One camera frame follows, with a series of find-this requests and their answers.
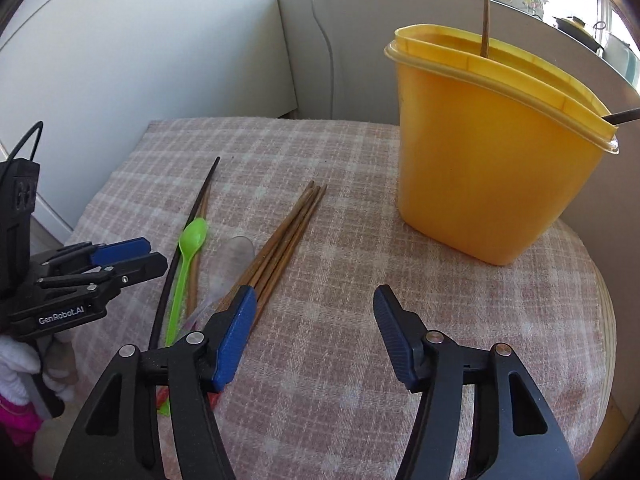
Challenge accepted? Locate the black chopstick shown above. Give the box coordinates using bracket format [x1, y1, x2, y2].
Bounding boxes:
[148, 156, 221, 351]
[601, 108, 640, 126]

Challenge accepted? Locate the person's left hand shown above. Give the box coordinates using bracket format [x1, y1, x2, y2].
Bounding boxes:
[0, 332, 77, 406]

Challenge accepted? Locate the green plastic spoon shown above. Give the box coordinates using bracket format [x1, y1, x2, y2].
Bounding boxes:
[157, 217, 211, 416]

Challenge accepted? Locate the white and teal kettle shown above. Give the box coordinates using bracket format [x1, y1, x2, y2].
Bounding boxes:
[606, 35, 640, 88]

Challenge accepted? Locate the yellow plastic container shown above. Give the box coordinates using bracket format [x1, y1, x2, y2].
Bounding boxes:
[384, 24, 620, 266]

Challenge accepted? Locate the clear plastic spoon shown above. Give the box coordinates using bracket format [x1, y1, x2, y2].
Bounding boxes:
[185, 235, 256, 333]

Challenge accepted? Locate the black pot with yellow lid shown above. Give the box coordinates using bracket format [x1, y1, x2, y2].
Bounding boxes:
[554, 16, 605, 50]

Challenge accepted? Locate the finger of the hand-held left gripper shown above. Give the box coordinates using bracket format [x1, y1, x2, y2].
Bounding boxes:
[39, 252, 169, 302]
[32, 237, 152, 273]

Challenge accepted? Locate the pink checked cloth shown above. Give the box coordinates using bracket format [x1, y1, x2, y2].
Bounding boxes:
[65, 119, 608, 466]

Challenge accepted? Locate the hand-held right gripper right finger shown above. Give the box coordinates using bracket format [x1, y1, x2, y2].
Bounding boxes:
[372, 284, 581, 480]

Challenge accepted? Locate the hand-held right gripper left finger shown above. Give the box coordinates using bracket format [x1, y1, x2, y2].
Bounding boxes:
[52, 285, 258, 480]

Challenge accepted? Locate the red plastic utensil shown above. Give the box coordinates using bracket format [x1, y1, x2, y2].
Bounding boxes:
[156, 385, 223, 411]

